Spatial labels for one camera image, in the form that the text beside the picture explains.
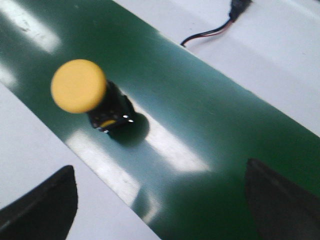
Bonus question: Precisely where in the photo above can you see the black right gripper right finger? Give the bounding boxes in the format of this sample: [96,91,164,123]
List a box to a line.
[244,158,320,240]

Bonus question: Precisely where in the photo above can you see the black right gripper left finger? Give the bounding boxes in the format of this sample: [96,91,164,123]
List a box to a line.
[0,165,78,240]

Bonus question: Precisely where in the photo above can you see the green conveyor belt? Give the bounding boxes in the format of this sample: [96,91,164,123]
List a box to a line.
[0,0,320,240]

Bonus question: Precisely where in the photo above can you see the black sensor with cable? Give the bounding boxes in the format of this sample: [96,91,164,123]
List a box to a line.
[180,0,252,47]

